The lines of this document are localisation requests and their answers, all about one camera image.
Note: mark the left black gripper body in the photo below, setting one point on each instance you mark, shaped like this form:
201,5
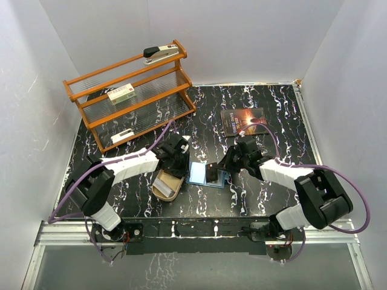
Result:
178,167

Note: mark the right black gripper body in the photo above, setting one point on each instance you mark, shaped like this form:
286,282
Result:
240,161

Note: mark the blue leather card holder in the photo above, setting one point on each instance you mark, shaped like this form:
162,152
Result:
197,176

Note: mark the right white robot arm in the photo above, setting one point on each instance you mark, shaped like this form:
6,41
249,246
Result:
322,199

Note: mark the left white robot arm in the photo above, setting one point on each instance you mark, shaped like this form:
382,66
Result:
97,176

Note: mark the stack of cards in tray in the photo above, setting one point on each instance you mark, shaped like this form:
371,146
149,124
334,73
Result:
163,188

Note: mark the white card on rack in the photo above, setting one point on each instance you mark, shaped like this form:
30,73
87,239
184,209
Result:
121,136

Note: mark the dark book with sunset cover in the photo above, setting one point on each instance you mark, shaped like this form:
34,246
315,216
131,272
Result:
236,120

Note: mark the orange wooden three-tier rack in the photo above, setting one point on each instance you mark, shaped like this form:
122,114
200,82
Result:
130,98

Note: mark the green and white small box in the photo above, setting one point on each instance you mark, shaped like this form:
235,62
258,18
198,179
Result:
121,94

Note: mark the black and beige stapler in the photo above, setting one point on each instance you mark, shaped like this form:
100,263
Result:
156,54

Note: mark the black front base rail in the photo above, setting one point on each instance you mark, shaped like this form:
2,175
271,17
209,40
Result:
185,235

